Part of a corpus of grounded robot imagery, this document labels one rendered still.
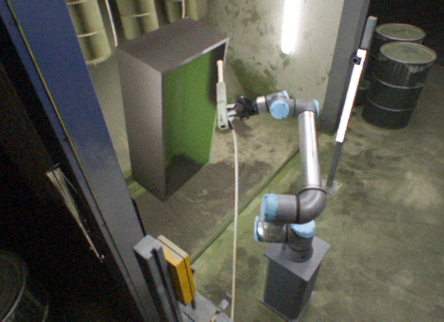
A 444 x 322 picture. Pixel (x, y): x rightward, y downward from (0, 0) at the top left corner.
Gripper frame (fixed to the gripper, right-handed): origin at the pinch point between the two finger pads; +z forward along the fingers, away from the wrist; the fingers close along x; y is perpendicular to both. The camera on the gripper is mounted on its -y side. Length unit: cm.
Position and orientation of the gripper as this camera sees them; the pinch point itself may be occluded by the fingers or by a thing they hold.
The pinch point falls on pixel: (222, 112)
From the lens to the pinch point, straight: 180.9
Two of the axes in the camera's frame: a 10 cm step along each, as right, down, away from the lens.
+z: -9.5, 2.0, 2.3
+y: 3.0, 4.7, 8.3
